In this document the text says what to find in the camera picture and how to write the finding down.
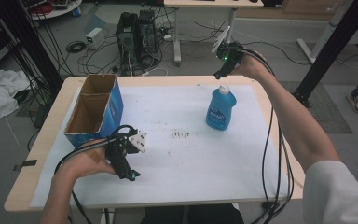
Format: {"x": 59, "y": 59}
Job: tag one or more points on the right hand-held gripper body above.
{"x": 231, "y": 54}

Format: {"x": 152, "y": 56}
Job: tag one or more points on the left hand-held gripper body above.
{"x": 121, "y": 149}

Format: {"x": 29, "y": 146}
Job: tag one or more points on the blue bottle with white cap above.
{"x": 220, "y": 109}

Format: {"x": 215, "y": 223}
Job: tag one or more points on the blue cardboard box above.
{"x": 112, "y": 105}

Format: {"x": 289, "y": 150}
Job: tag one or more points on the person's right hand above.
{"x": 254, "y": 65}

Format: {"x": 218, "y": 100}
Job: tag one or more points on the person's left hand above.
{"x": 87, "y": 160}

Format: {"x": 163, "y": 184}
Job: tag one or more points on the white-legged wooden desk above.
{"x": 211, "y": 3}

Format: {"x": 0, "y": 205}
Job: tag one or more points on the white table mat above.
{"x": 183, "y": 161}

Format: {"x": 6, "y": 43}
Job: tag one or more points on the black computer tower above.
{"x": 126, "y": 34}
{"x": 147, "y": 31}

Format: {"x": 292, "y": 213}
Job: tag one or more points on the white metal stand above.
{"x": 323, "y": 34}

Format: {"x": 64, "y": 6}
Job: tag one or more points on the black floor tape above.
{"x": 24, "y": 165}

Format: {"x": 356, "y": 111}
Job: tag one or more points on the person's dark trousers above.
{"x": 192, "y": 216}

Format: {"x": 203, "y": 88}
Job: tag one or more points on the grey floor mat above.
{"x": 326, "y": 109}

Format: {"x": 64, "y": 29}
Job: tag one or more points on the small white box device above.
{"x": 94, "y": 38}

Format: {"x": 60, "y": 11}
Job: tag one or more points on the white crumpled cloth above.
{"x": 0, "y": 93}

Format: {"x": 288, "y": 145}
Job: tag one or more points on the round white table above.
{"x": 56, "y": 9}

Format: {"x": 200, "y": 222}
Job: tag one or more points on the person's white sleeve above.
{"x": 338, "y": 196}

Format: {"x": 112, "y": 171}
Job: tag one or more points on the black metal frame post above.
{"x": 31, "y": 43}
{"x": 332, "y": 46}

